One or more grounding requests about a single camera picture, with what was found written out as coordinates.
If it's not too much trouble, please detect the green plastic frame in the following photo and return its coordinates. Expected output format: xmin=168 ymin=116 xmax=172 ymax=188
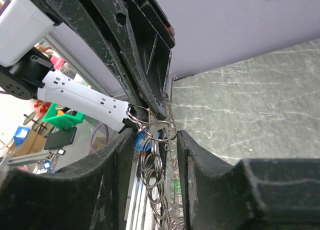
xmin=43 ymin=103 xmax=85 ymax=130

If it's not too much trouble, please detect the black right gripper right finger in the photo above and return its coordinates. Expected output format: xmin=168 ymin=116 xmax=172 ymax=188
xmin=177 ymin=130 xmax=320 ymax=230

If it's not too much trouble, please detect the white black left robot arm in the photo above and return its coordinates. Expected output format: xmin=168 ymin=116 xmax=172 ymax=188
xmin=0 ymin=0 xmax=175 ymax=132

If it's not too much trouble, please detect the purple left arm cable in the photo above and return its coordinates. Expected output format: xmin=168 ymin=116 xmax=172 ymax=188
xmin=0 ymin=89 xmax=111 ymax=153

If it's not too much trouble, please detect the green key tag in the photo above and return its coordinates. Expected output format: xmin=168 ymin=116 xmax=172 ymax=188
xmin=171 ymin=178 xmax=181 ymax=195

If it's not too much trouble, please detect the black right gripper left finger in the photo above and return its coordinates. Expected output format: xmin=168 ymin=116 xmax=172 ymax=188
xmin=0 ymin=128 xmax=136 ymax=230

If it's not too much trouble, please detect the large keyring with small rings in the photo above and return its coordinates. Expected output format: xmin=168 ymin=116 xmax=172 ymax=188
xmin=126 ymin=94 xmax=186 ymax=230

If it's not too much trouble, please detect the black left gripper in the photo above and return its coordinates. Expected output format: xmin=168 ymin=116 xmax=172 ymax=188
xmin=43 ymin=0 xmax=176 ymax=119

